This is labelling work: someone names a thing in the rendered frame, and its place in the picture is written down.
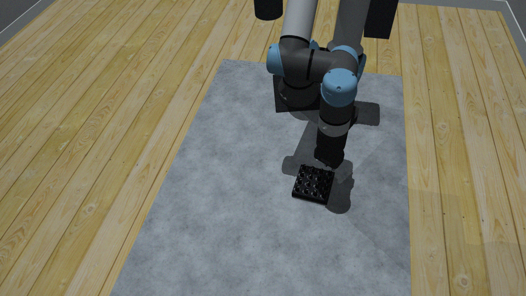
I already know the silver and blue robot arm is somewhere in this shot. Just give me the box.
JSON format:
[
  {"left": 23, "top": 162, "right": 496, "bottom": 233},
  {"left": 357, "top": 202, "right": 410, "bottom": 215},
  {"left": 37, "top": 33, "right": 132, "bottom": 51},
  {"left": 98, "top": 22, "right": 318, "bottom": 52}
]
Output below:
[{"left": 266, "top": 0, "right": 371, "bottom": 126}]

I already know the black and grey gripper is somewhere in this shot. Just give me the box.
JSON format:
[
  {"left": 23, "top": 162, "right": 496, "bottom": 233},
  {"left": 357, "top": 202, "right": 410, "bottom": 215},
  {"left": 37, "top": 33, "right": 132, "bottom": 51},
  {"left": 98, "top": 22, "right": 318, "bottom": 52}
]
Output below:
[{"left": 314, "top": 106, "right": 359, "bottom": 171}]

